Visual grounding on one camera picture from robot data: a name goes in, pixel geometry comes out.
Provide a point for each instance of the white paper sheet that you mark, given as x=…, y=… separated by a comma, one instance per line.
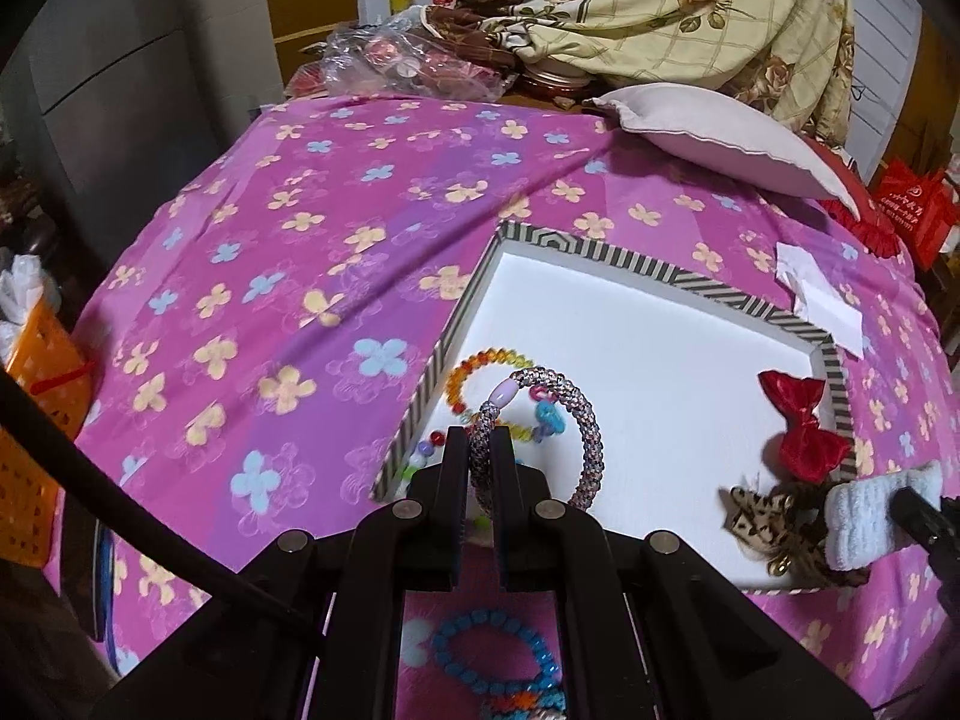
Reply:
x=815, y=299

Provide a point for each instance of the striped tray white inside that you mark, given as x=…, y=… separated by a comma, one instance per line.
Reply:
x=669, y=360

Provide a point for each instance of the purple floral bedsheet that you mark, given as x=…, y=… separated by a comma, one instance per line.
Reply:
x=259, y=343

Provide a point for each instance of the pink crystal bangle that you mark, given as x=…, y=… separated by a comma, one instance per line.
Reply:
x=558, y=403

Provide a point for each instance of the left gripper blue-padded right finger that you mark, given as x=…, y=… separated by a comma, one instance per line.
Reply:
x=509, y=511

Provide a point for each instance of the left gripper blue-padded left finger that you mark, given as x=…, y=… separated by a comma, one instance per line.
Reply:
x=450, y=506

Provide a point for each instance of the cream floral quilt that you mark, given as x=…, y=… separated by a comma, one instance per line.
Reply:
x=790, y=59

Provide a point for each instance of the pale pink pillow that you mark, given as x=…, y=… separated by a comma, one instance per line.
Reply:
x=717, y=132

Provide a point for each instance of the clear plastic bag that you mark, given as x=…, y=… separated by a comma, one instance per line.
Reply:
x=398, y=57

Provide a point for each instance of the grey refrigerator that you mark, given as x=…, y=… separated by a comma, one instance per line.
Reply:
x=104, y=110

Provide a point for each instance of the red gift bag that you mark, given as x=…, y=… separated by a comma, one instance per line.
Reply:
x=920, y=207

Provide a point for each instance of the red cushion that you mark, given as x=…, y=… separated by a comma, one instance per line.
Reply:
x=869, y=225

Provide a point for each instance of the orange plastic basket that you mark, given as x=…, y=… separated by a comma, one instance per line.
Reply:
x=47, y=389

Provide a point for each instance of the red satin bow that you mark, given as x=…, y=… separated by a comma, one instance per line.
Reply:
x=808, y=451

